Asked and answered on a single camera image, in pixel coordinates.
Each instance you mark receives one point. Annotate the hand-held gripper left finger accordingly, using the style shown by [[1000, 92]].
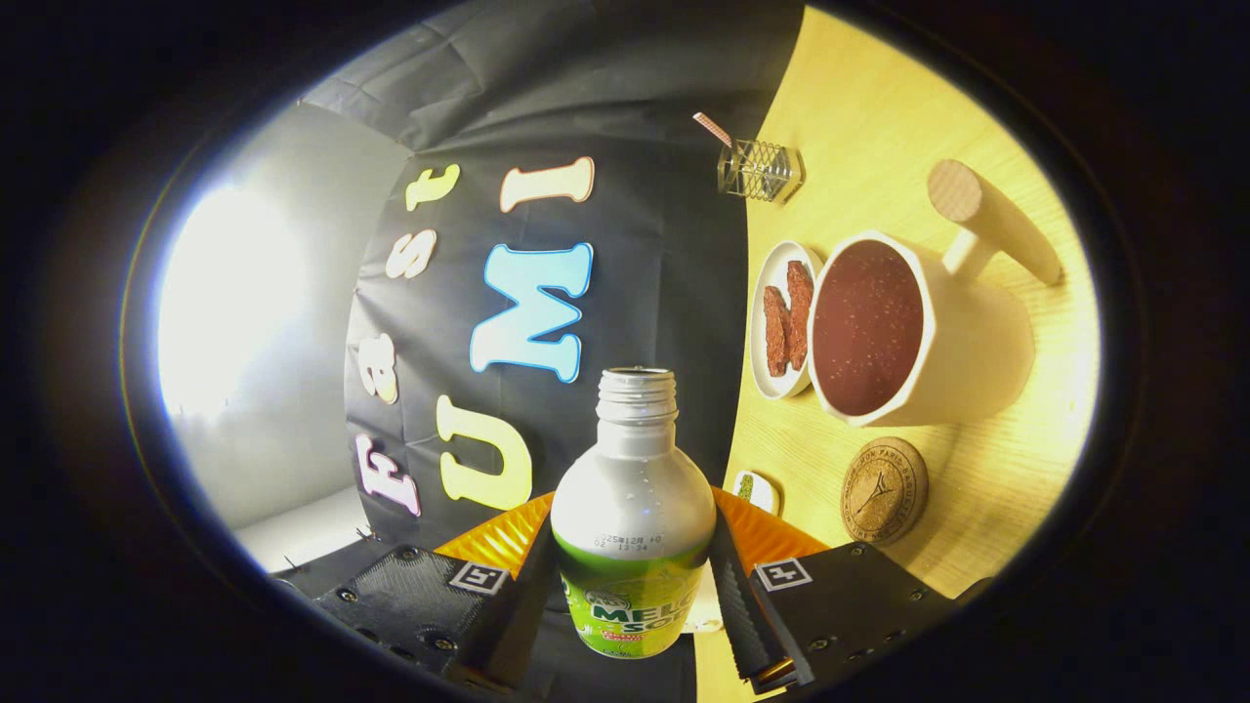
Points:
[[420, 596]]

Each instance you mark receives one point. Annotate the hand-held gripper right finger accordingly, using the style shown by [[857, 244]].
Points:
[[850, 596]]

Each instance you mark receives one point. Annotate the round cork coaster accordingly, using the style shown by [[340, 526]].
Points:
[[884, 491]]

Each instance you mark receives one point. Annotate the silver green juice bottle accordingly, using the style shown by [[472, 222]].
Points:
[[633, 488]]

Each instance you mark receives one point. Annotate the white divided dish with beans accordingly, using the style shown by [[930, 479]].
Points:
[[764, 491]]

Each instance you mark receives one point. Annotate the brown meat slice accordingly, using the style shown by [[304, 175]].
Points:
[[775, 332], [800, 312]]

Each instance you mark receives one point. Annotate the white round plate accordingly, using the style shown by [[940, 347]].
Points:
[[771, 268]]

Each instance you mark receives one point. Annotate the black backdrop cloth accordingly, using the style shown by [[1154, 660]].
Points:
[[664, 273]]

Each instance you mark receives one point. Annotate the wooden table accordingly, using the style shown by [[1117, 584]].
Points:
[[879, 127]]

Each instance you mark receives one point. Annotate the pink striped straw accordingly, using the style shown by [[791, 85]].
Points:
[[713, 129]]

